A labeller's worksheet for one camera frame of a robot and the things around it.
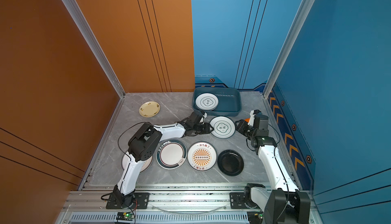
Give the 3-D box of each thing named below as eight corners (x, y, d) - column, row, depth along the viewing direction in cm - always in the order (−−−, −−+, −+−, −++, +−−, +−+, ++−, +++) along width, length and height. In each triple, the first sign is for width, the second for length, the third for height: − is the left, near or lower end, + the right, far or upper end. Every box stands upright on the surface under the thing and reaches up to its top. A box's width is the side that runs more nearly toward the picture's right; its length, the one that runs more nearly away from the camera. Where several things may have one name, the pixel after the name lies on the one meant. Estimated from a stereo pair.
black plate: (218, 176, 83) (218, 174, 81) (216, 151, 92) (216, 149, 90) (245, 176, 83) (246, 174, 81) (240, 151, 92) (241, 149, 90)
